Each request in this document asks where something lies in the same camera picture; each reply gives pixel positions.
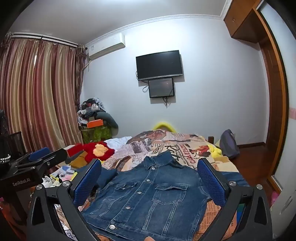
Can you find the wooden overhead cabinet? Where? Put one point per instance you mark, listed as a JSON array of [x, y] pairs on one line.
[[242, 20]]

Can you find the pile of clothes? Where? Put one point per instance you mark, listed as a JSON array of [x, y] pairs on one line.
[[89, 107]]

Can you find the white cloth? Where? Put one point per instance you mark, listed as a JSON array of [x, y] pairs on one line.
[[116, 141]]

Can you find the white air conditioner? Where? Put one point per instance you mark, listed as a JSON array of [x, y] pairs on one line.
[[106, 46]]

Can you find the yellow fluffy pillow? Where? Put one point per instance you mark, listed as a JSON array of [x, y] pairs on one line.
[[163, 126]]

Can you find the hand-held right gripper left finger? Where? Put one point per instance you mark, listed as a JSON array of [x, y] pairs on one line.
[[87, 183]]

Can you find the grey green pillow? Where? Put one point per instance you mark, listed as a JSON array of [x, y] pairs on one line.
[[110, 120]]

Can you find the orange box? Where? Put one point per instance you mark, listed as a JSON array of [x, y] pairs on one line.
[[94, 123]]

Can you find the blue denim jacket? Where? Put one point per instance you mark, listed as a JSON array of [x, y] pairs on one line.
[[148, 197]]

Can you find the small black monitor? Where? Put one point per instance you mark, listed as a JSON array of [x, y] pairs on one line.
[[161, 87]]

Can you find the yellow cloth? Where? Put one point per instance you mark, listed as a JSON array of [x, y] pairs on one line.
[[215, 150]]

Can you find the wooden bed post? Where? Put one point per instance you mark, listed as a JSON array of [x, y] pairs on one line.
[[211, 140]]

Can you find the black wall television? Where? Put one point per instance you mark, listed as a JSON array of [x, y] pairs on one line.
[[159, 64]]

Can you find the black mesh chair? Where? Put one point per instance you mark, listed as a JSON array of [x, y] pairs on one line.
[[16, 143]]

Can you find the black studded bag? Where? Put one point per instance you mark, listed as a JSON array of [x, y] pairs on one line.
[[4, 139]]

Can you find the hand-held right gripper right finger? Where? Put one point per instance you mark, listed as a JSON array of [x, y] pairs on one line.
[[211, 183]]

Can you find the green patterned container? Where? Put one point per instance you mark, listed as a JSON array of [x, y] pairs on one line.
[[97, 134]]

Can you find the red plush toy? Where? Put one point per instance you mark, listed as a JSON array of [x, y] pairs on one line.
[[97, 150]]

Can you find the grey backpack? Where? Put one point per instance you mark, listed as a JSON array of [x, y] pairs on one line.
[[229, 144]]

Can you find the scattered papers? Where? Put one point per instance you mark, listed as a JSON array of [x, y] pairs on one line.
[[60, 176]]

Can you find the red box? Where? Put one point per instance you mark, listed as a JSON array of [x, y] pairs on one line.
[[74, 149]]

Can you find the wooden door frame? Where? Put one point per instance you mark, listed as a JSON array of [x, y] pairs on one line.
[[275, 92]]

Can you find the curtain rod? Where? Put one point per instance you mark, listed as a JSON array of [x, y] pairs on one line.
[[44, 38]]

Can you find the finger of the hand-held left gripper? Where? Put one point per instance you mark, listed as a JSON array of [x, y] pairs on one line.
[[39, 154], [56, 156]]

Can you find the printed blanket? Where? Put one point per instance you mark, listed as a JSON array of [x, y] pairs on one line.
[[161, 143]]

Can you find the striped curtain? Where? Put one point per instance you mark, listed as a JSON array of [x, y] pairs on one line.
[[34, 92]]

